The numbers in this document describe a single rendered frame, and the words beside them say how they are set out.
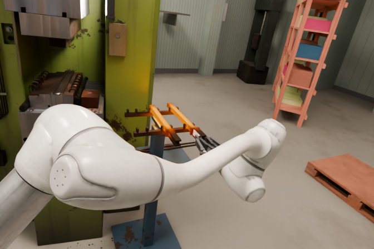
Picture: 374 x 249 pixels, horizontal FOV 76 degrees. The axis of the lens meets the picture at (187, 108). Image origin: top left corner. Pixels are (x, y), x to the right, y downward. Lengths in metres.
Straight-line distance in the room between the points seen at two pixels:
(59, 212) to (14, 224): 1.13
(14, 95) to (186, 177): 1.20
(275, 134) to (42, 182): 0.66
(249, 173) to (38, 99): 1.06
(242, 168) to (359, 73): 6.76
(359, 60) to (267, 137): 6.76
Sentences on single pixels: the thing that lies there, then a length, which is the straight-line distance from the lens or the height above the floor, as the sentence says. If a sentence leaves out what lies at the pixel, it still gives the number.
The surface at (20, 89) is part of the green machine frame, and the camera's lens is 1.57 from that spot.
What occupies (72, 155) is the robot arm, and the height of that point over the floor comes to 1.24.
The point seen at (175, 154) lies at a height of 0.68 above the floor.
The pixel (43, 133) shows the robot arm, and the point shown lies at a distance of 0.56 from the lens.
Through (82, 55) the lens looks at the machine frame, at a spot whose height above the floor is 1.10.
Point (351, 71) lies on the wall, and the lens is 7.57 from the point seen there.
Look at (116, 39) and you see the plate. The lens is 1.40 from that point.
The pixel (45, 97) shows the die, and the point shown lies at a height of 0.97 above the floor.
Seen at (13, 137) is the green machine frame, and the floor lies 0.67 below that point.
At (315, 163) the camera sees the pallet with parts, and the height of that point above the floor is 0.13.
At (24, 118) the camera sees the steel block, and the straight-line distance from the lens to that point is 1.40.
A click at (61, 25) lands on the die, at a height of 1.33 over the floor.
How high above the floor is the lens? 1.47
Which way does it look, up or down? 22 degrees down
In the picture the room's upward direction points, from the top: 8 degrees clockwise
